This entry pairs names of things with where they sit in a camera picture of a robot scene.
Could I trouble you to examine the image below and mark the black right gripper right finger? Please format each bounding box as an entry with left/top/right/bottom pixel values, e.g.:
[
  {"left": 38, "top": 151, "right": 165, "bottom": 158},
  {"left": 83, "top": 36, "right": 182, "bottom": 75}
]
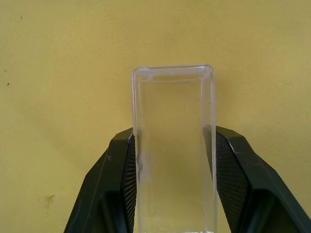
[{"left": 203, "top": 124, "right": 311, "bottom": 233}]

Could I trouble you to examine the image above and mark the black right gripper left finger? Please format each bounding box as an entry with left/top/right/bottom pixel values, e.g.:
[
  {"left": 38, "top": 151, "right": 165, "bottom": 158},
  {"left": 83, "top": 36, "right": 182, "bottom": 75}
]
[{"left": 63, "top": 127, "right": 138, "bottom": 233}]

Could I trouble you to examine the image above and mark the clear plastic fuse box cover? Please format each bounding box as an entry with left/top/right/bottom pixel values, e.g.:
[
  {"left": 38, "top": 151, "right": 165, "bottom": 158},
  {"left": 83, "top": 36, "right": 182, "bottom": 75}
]
[{"left": 131, "top": 63, "right": 218, "bottom": 233}]

